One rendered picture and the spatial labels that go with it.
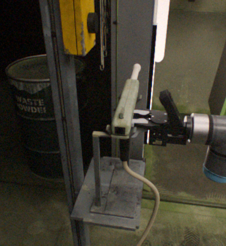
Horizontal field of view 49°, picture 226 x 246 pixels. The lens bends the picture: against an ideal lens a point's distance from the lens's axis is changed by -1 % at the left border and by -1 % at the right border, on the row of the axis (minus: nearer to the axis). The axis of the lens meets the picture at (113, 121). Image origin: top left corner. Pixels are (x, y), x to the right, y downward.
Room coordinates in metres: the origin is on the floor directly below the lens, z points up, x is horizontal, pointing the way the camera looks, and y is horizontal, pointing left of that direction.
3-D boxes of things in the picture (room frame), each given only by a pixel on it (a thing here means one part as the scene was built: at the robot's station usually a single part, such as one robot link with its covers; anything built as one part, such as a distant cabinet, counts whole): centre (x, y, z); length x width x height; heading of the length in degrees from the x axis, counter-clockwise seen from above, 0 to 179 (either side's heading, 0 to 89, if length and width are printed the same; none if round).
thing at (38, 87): (1.75, 0.48, 0.44); 0.59 x 0.58 x 0.89; 61
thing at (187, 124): (0.63, -0.16, 1.07); 0.12 x 0.08 x 0.09; 80
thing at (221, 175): (0.61, -0.34, 0.96); 0.12 x 0.09 x 0.12; 130
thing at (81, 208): (0.66, 0.01, 0.78); 0.31 x 0.23 x 0.01; 170
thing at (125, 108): (0.77, -0.06, 1.05); 0.49 x 0.05 x 0.23; 170
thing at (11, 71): (1.75, 0.49, 0.86); 0.54 x 0.54 x 0.01
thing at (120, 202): (0.66, -0.01, 0.95); 0.26 x 0.15 x 0.32; 170
